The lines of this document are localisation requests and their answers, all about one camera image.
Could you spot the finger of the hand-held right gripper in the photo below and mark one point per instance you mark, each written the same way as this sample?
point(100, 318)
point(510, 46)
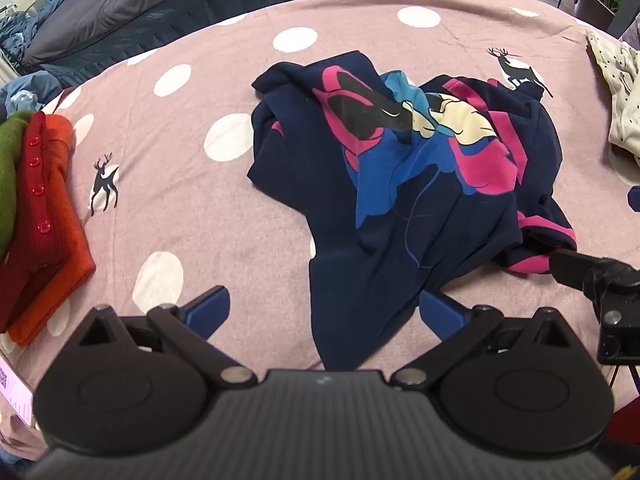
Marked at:
point(570, 267)

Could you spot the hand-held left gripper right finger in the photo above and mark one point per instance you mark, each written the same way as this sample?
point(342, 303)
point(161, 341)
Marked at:
point(442, 312)

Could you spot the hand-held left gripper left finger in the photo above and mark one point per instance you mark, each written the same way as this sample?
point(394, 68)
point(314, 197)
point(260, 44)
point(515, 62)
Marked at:
point(207, 310)

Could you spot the navy cartoon print long-sleeve shirt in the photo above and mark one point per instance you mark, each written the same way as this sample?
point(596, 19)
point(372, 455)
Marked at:
point(425, 210)

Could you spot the red plastic object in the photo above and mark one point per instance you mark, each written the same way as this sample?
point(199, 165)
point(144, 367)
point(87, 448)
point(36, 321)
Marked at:
point(627, 420)

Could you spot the pink polka dot deer blanket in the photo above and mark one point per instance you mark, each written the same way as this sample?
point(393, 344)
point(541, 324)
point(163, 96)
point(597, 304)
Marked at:
point(200, 210)

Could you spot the orange knit cardigan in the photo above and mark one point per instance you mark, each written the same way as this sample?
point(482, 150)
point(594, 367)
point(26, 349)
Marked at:
point(70, 260)

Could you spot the cream dotted garment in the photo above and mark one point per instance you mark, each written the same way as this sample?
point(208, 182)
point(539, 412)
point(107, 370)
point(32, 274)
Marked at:
point(622, 90)

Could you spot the red buttoned knit cardigan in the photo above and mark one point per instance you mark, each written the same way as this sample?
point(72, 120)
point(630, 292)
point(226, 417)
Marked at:
point(35, 220)

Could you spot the pink card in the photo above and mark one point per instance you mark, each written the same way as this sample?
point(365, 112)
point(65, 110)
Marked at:
point(15, 390)

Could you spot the green knit sweater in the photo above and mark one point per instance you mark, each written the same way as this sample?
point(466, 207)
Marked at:
point(10, 170)

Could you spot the dark plant pot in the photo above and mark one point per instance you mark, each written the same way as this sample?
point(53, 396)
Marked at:
point(595, 12)

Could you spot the light blue patterned cloth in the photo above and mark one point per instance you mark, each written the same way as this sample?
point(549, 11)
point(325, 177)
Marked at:
point(30, 87)

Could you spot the crumpled blue cloth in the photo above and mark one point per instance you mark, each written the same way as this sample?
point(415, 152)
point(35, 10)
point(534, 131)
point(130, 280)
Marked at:
point(20, 30)

